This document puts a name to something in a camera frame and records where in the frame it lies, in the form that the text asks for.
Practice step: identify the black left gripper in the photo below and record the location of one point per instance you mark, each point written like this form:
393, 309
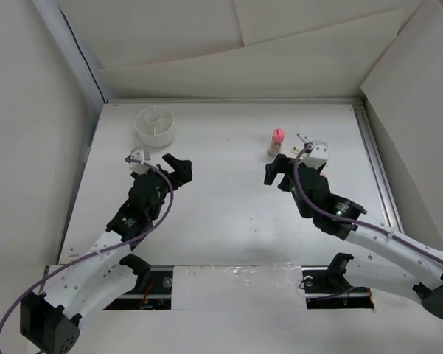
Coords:
181, 174

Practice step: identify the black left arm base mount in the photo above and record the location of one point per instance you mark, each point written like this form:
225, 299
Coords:
155, 293

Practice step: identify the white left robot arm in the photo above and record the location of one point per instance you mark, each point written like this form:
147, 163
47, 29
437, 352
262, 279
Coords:
53, 319

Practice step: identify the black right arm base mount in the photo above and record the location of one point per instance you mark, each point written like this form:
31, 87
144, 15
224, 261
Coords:
326, 288

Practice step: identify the aluminium rail right edge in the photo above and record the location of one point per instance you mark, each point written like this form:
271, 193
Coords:
386, 197

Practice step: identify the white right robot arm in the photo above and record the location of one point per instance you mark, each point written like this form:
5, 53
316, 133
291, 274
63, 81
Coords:
415, 270

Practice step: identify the white round divided container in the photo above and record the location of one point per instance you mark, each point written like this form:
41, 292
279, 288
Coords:
155, 126

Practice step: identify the white purple felt pen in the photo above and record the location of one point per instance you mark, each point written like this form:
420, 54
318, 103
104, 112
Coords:
304, 139

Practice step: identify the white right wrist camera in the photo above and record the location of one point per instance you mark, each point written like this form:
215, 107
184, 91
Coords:
316, 154

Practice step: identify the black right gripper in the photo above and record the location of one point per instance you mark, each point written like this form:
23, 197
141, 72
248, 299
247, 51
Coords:
283, 164

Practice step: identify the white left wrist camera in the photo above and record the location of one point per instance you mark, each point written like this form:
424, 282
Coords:
138, 156

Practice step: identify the pink capped glue bottle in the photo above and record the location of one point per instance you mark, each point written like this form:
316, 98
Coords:
278, 136

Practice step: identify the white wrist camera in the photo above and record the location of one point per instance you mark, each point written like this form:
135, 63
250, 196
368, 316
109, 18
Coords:
316, 154
138, 156

